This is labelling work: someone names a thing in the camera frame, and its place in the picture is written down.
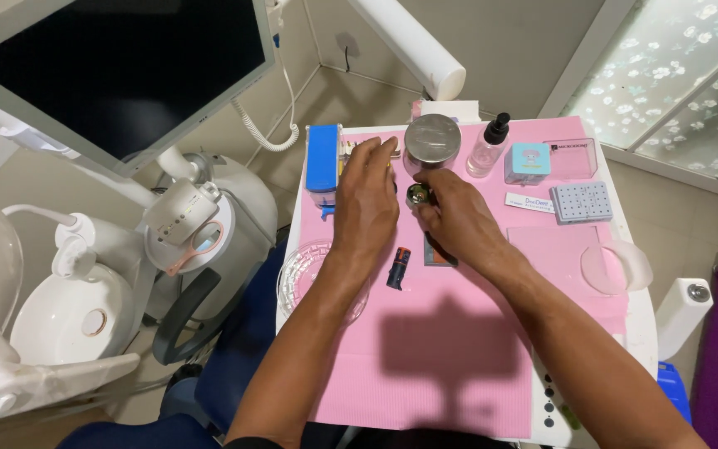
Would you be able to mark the person's left hand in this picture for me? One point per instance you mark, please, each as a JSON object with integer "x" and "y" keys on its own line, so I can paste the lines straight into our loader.
{"x": 365, "y": 199}

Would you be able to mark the person's right hand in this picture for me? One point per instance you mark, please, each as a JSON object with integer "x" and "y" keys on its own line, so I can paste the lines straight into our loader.
{"x": 465, "y": 221}

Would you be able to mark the person's left fingers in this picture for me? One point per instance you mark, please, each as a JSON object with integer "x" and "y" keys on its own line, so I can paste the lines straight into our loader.
{"x": 371, "y": 153}

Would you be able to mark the small round metal jar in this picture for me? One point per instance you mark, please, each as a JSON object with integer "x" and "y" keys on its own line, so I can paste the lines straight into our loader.
{"x": 418, "y": 195}

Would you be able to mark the row of small vials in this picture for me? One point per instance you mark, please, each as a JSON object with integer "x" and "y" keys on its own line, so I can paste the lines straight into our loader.
{"x": 348, "y": 148}

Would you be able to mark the blue dispenser box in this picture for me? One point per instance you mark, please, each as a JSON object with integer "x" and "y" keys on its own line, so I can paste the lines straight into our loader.
{"x": 323, "y": 156}

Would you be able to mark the round steel canister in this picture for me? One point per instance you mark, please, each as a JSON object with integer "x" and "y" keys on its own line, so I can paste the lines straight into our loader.
{"x": 432, "y": 140}

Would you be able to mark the white tissue box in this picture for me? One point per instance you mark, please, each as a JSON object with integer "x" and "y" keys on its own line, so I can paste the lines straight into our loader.
{"x": 452, "y": 110}

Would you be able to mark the clear pump bottle black cap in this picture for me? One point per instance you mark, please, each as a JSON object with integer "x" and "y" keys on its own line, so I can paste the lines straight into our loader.
{"x": 487, "y": 153}

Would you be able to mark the black orange small cartridge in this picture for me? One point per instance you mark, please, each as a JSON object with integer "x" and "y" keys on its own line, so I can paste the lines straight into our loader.
{"x": 399, "y": 267}

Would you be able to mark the clear patterned glass dish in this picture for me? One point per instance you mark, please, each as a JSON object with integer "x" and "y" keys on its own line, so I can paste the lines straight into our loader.
{"x": 300, "y": 277}

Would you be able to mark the white dental unit body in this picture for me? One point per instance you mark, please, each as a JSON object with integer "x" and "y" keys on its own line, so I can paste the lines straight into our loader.
{"x": 234, "y": 206}

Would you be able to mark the light blue cartoon box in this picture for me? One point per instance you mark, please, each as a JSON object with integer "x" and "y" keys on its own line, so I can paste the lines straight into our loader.
{"x": 528, "y": 161}

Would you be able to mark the white flat paper packet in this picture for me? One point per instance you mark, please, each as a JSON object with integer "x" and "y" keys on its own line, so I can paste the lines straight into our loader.
{"x": 528, "y": 202}

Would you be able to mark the pink hand mirror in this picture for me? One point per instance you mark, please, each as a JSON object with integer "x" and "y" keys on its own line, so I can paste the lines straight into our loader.
{"x": 200, "y": 246}

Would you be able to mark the clear plastic lidded box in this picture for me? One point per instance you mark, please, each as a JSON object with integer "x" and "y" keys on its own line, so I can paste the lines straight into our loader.
{"x": 577, "y": 156}

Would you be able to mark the clear glass mixing slab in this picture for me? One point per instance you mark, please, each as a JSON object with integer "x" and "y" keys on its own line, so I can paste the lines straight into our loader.
{"x": 555, "y": 249}

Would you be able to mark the pink paper tray mat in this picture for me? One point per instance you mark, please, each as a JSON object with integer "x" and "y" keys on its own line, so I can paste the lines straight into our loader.
{"x": 446, "y": 349}

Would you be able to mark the grey bur holder block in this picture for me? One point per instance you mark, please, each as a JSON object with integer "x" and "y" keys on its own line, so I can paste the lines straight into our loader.
{"x": 581, "y": 202}

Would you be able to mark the blue dental chair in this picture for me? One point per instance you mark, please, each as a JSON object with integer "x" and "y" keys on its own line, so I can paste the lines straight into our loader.
{"x": 234, "y": 368}

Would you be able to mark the clear plastic cup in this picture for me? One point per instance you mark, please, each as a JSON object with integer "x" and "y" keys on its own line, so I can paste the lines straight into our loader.
{"x": 617, "y": 268}

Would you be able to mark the white framed monitor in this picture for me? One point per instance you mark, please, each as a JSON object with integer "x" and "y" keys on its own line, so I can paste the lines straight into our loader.
{"x": 109, "y": 68}

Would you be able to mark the frosted floral window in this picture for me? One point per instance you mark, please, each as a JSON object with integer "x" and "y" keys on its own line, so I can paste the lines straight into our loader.
{"x": 677, "y": 81}

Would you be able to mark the white dental instrument tray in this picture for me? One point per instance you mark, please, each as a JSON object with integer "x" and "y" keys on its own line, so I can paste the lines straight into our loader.
{"x": 639, "y": 337}

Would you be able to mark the white spittoon bowl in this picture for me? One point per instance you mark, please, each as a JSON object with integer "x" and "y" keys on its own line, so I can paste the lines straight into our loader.
{"x": 66, "y": 318}

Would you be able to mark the blue plastic bin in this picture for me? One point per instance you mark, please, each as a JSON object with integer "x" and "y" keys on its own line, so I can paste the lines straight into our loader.
{"x": 674, "y": 390}

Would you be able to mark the white post with knob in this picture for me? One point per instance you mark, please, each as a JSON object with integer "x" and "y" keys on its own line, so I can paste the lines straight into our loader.
{"x": 680, "y": 315}

